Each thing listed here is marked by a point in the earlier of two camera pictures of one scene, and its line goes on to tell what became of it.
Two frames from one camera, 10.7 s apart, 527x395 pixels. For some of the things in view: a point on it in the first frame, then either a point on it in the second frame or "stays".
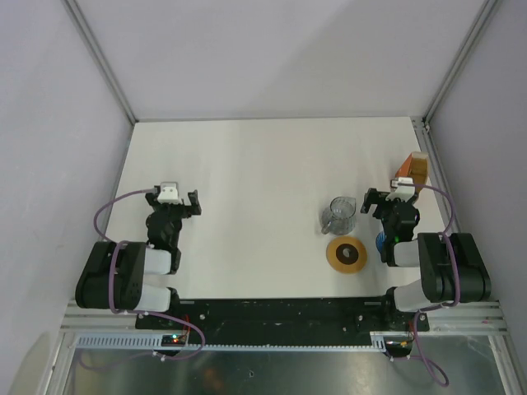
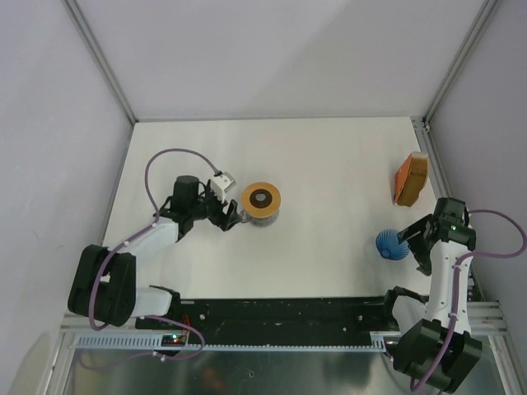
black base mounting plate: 285,322 stays
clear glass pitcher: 339,219 to 259,221
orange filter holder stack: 416,167 stays
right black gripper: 370,197 to 412,230
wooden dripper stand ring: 347,254 to 261,200
